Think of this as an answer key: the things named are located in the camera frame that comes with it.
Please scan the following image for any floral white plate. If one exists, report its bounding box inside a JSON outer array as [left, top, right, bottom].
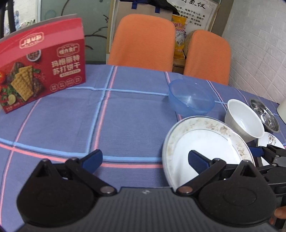
[[257, 132, 285, 167]]

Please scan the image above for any stainless steel bowl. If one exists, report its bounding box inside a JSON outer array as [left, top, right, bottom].
[[249, 99, 280, 133]]

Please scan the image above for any white ceramic bowl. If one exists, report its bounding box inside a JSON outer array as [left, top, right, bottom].
[[225, 99, 265, 143]]

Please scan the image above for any speckled rim white plate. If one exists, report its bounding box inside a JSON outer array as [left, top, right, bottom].
[[162, 116, 254, 190]]

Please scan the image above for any blue plastic bowl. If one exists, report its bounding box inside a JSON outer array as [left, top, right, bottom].
[[168, 80, 215, 117]]

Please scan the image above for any person's right hand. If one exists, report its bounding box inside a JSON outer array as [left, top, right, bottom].
[[274, 206, 286, 220]]

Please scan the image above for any white electric kettle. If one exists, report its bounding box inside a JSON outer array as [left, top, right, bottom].
[[277, 99, 286, 124]]

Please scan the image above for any blue plaid tablecloth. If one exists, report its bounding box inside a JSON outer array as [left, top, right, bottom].
[[0, 64, 286, 232]]

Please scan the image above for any right orange chair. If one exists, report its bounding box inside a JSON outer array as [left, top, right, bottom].
[[184, 30, 231, 85]]

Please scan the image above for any orange chair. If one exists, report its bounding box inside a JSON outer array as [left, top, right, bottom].
[[184, 30, 231, 85], [108, 14, 176, 72]]

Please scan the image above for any red cracker box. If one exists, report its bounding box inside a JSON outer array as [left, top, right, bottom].
[[1, 14, 86, 113]]

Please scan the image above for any yellow snack bag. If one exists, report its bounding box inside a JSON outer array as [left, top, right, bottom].
[[172, 14, 186, 59]]

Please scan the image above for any left orange chair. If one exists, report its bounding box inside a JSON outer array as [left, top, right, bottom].
[[108, 14, 176, 72]]

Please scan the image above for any black cloth on bag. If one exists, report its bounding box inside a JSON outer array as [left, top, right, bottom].
[[153, 0, 179, 15]]

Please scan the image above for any brown paper bag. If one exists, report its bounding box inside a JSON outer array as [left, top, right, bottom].
[[114, 1, 172, 20]]

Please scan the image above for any white wall poster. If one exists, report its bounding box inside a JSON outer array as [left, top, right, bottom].
[[168, 0, 221, 34]]

